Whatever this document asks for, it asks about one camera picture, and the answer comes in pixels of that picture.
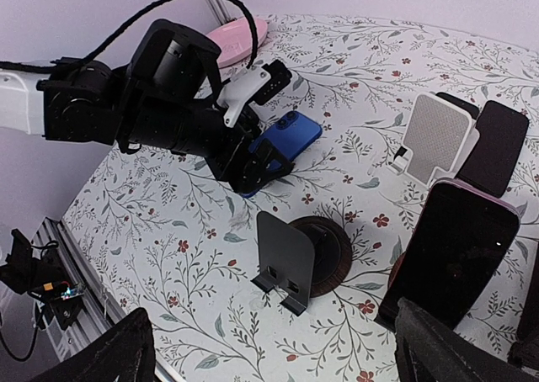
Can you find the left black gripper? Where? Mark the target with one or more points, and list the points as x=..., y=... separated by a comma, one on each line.
x=165, y=97

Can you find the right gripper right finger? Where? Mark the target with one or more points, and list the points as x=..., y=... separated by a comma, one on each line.
x=427, y=350

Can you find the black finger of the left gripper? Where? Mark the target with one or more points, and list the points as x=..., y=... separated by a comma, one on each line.
x=254, y=167

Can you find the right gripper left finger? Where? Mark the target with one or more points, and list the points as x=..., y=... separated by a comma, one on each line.
x=124, y=353

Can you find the blue phone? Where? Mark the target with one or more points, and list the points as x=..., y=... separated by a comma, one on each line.
x=292, y=134

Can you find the black round base stand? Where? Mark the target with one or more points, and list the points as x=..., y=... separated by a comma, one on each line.
x=307, y=258

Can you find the pink phone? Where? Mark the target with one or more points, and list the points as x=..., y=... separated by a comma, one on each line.
x=459, y=241

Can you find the white grey phone stand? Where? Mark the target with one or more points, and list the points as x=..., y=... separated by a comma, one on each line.
x=436, y=142

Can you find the black phone teal edge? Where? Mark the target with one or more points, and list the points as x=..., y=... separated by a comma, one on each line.
x=471, y=109

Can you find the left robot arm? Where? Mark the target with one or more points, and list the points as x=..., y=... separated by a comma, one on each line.
x=22, y=106

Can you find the black upright phone stand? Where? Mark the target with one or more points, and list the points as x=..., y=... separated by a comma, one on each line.
x=394, y=271

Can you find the pink plate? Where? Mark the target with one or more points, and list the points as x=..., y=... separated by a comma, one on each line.
x=234, y=40

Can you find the front aluminium rail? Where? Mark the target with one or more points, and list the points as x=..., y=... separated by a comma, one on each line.
x=70, y=333

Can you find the left aluminium frame post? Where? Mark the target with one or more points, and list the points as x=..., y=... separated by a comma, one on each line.
x=220, y=11

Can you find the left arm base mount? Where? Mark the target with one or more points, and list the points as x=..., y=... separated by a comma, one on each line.
x=39, y=272

